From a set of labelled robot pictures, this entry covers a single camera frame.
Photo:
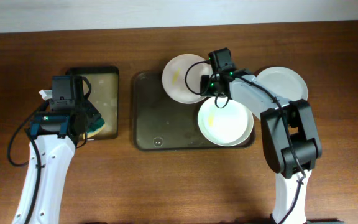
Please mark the pink white plate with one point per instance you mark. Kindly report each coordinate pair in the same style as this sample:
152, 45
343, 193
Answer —
173, 78

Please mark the large dark serving tray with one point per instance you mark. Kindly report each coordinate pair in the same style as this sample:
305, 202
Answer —
161, 123

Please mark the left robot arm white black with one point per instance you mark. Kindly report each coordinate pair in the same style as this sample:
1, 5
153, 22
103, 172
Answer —
54, 130

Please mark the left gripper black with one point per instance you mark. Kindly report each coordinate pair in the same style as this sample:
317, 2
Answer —
92, 111

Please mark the small black water tray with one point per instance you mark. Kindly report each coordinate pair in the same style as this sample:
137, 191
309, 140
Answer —
104, 95

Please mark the cream white plate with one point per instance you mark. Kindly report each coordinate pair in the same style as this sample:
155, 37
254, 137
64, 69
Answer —
228, 126

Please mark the pale grey plate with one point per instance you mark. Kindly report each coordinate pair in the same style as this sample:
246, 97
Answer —
284, 82

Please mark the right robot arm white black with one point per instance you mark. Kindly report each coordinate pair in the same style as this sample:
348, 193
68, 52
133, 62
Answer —
290, 138

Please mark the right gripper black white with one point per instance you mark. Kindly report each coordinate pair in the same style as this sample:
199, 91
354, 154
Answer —
205, 90

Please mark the green yellow sponge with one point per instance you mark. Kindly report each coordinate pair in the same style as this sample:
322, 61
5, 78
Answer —
94, 128

